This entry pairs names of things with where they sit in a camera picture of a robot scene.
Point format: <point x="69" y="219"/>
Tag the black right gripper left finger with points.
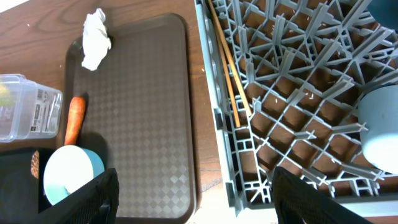
<point x="95" y="202"/>

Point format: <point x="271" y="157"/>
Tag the clear plastic bin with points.
<point x="28" y="110"/>

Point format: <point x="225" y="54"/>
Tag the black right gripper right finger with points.
<point x="297" y="202"/>

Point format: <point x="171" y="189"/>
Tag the light blue cup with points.
<point x="378" y="111"/>

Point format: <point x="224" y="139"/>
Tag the orange carrot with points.
<point x="75" y="119"/>

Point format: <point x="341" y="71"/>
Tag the white crumpled tissue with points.
<point x="95" y="41"/>

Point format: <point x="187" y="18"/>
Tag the wooden chopstick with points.
<point x="229" y="84"/>
<point x="230" y="59"/>

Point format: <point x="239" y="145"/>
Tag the grey plastic dishwasher rack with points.
<point x="304" y="67"/>

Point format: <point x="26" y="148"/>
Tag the dark blue bowl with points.
<point x="384" y="12"/>

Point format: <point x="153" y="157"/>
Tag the brown serving tray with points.
<point x="138" y="117"/>

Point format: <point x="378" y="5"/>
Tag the brown mushroom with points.
<point x="34" y="165"/>

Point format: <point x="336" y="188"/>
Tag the black tray bin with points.
<point x="22" y="195"/>

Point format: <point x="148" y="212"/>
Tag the light blue rice bowl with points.
<point x="68" y="169"/>

